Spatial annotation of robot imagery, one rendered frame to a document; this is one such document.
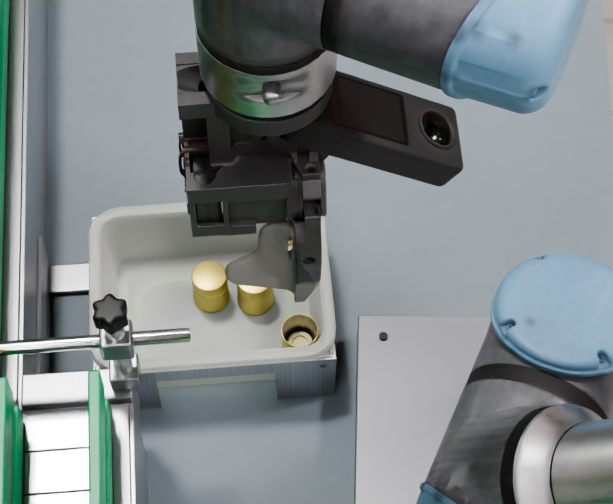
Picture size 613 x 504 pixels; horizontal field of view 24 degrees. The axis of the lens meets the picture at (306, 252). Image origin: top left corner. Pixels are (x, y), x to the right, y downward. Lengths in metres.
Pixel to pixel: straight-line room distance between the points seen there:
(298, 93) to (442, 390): 0.63
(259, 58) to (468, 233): 0.78
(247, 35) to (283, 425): 0.71
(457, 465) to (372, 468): 0.24
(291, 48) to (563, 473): 0.42
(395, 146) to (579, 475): 0.29
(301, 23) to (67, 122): 0.90
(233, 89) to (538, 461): 0.40
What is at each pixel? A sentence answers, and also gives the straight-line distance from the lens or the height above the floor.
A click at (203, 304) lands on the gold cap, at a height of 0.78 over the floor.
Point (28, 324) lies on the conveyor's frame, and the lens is 1.34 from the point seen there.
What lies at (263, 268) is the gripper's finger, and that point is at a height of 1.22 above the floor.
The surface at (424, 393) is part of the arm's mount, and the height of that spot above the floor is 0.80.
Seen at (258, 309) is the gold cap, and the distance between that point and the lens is 1.40.
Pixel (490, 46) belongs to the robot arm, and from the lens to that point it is 0.67.
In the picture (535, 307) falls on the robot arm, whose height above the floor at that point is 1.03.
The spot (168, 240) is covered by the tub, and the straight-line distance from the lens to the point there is 1.43.
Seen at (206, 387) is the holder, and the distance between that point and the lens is 1.36.
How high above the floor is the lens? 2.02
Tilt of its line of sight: 60 degrees down
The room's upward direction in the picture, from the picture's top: straight up
